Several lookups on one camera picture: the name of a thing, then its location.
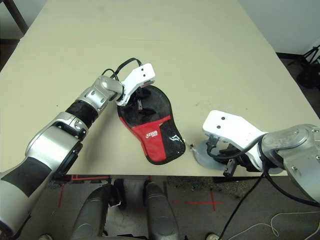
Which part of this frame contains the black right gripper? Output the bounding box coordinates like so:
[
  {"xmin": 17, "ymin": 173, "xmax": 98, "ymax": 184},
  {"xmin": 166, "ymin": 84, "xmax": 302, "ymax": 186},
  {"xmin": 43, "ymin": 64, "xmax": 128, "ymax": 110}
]
[{"xmin": 219, "ymin": 147, "xmax": 262, "ymax": 177}]

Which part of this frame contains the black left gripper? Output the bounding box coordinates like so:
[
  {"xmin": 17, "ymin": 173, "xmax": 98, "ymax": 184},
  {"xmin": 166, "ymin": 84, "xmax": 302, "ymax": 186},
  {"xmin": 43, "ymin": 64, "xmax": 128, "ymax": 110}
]
[{"xmin": 134, "ymin": 85, "xmax": 155, "ymax": 117}]

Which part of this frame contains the red black paddle case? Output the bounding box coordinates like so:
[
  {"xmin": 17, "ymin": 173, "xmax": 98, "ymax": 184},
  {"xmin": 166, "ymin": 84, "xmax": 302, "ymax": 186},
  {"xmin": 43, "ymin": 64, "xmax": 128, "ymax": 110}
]
[{"xmin": 116, "ymin": 84, "xmax": 187, "ymax": 166}]

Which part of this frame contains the grey robot right leg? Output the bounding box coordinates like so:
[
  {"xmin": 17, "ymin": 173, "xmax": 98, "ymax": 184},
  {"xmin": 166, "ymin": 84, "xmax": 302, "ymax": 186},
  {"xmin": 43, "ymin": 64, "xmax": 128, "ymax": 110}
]
[{"xmin": 143, "ymin": 181, "xmax": 181, "ymax": 240}]

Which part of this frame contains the grey robot leg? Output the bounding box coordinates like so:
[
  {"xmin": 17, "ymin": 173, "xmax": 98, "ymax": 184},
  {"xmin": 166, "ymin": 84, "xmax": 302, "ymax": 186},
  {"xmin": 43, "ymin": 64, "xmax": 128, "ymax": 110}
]
[
  {"xmin": 71, "ymin": 185, "xmax": 124, "ymax": 240},
  {"xmin": 143, "ymin": 181, "xmax": 181, "ymax": 240}
]

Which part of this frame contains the black bag on floor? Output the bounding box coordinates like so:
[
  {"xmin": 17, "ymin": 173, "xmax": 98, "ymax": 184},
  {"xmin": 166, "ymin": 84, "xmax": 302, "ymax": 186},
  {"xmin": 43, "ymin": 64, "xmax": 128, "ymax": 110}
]
[{"xmin": 296, "ymin": 63, "xmax": 320, "ymax": 89}]

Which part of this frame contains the grey robot left leg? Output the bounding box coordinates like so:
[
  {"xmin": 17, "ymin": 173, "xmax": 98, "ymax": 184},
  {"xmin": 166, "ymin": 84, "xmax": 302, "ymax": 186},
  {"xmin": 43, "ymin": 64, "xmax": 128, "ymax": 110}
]
[{"xmin": 71, "ymin": 185, "xmax": 124, "ymax": 240}]

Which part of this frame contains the black tripod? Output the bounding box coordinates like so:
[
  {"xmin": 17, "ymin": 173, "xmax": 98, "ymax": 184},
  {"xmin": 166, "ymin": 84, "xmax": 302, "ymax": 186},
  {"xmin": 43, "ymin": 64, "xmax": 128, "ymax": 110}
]
[{"xmin": 286, "ymin": 44, "xmax": 320, "ymax": 68}]

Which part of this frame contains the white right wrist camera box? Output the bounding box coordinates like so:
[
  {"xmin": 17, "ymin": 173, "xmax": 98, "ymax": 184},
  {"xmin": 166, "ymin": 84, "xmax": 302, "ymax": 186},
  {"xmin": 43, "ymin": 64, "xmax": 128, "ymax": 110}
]
[{"xmin": 201, "ymin": 109, "xmax": 270, "ymax": 174}]

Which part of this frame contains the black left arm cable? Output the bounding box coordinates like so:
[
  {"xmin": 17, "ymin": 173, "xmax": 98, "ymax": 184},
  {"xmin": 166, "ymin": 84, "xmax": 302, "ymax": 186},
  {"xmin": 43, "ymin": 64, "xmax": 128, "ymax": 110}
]
[{"xmin": 100, "ymin": 57, "xmax": 141, "ymax": 82}]

